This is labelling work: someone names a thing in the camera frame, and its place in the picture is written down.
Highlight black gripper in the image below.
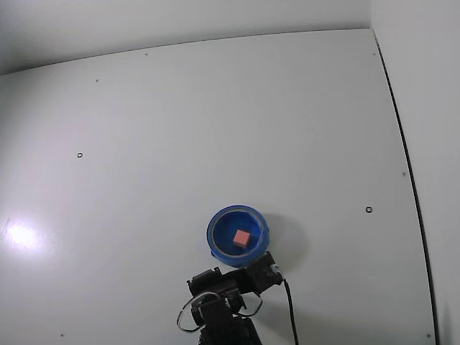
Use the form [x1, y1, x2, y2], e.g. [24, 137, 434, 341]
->
[244, 251, 274, 296]

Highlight orange cube block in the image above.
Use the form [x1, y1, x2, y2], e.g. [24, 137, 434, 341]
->
[232, 229, 250, 249]

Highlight blue tape roll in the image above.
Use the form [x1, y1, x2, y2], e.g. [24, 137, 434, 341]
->
[206, 205, 270, 269]

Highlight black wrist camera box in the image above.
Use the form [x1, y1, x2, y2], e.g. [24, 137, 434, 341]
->
[267, 260, 285, 288]

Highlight white red servo wire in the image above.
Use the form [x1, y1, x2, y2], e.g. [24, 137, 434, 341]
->
[236, 293, 264, 318]
[175, 290, 216, 334]

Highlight black camera cable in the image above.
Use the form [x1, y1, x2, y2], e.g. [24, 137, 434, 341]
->
[282, 278, 300, 345]

